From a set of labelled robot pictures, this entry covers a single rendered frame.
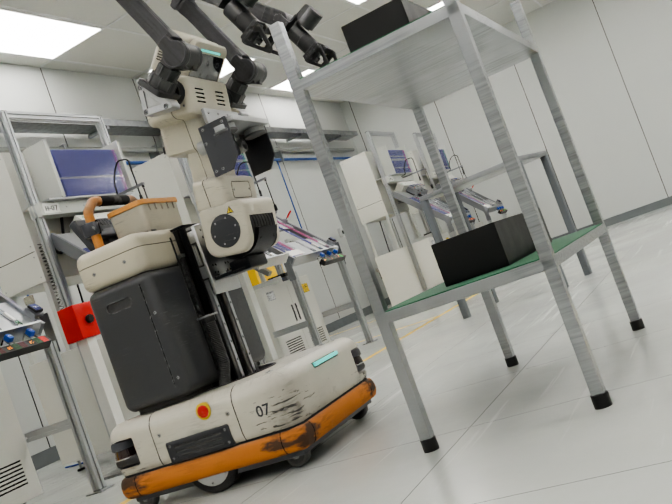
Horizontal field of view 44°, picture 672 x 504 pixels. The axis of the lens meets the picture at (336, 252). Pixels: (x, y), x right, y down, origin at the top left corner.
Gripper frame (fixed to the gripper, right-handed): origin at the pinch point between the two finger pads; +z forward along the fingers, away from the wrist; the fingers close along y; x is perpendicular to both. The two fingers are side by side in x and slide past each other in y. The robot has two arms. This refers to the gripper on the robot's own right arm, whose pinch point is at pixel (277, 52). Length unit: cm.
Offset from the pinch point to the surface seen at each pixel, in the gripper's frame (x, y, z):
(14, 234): 196, 131, -116
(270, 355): 182, 223, 11
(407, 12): -32.3, -11.9, 26.8
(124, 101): 227, 441, -295
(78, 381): 226, 131, -37
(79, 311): 166, 87, -40
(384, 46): -24, -29, 34
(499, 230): -8, -10, 80
